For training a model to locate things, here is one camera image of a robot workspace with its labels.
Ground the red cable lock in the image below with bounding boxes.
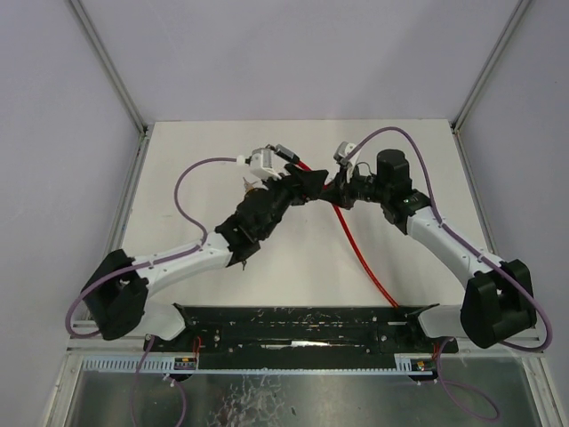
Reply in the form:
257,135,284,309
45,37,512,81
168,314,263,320
265,142,401,309

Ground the small brass padlock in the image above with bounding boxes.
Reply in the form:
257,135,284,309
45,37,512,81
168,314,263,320
243,177,258,197

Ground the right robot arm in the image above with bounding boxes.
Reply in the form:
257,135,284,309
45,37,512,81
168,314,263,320
320,142,537,349

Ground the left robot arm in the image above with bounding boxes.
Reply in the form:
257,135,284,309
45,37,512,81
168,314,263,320
77,165,328,341

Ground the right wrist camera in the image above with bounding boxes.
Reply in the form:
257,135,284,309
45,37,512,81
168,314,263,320
333,141,359,182

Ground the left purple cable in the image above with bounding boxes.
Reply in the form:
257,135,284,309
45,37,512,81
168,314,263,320
65,155,248,427

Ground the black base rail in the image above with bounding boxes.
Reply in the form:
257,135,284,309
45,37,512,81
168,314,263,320
149,306,458,371

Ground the left aluminium frame post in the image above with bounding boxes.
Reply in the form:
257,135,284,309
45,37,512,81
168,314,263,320
66,0,150,134

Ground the aluminium frame post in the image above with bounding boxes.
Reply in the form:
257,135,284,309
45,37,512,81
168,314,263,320
66,0,150,134
451,0,534,133

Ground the right aluminium frame post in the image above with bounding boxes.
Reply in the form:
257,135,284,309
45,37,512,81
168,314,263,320
451,0,534,133

